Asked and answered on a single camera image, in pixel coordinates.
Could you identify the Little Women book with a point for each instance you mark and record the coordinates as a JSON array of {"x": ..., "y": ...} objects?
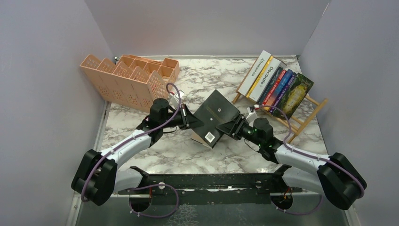
[{"x": 269, "y": 86}]

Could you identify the peach plastic file organizer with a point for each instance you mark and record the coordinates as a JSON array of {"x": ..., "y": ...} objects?
[{"x": 133, "y": 81}]

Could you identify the purple comic paperback book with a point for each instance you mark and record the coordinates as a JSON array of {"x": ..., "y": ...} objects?
[{"x": 285, "y": 89}]

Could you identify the white Afternoon Tea book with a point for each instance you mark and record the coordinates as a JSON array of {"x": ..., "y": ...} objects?
[{"x": 252, "y": 75}]

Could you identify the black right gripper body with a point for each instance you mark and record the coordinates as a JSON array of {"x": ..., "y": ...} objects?
[{"x": 247, "y": 133}]

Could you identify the wooden book rack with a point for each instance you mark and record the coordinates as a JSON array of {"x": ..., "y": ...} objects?
[{"x": 303, "y": 121}]

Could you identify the blue Jane Eyre book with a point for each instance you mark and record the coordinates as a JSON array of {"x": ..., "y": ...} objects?
[{"x": 277, "y": 90}]

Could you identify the yellow Little Prince book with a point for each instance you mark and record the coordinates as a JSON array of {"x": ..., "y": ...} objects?
[{"x": 259, "y": 76}]

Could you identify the red comic paperback book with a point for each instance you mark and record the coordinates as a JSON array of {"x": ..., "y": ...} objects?
[{"x": 274, "y": 86}]

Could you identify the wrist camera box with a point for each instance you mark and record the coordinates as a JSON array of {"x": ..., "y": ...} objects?
[
  {"x": 173, "y": 99},
  {"x": 252, "y": 115}
]

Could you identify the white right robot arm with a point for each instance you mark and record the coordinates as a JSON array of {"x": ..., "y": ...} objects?
[{"x": 332, "y": 176}]

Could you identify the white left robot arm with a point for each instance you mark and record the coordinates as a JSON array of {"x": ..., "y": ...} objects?
[{"x": 97, "y": 176}]

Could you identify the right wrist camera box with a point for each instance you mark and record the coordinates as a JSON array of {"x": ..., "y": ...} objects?
[{"x": 252, "y": 115}]

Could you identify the black hardcover book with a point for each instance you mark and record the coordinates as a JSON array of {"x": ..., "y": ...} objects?
[{"x": 215, "y": 110}]

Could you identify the dark green thin book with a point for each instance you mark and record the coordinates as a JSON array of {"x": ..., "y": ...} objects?
[{"x": 293, "y": 97}]

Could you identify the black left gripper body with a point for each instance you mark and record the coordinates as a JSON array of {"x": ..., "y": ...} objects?
[{"x": 176, "y": 120}]

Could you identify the brown Decorate Furniture book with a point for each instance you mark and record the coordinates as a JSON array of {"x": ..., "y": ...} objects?
[{"x": 271, "y": 69}]

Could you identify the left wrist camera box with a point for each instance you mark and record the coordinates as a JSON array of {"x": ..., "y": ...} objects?
[{"x": 173, "y": 99}]

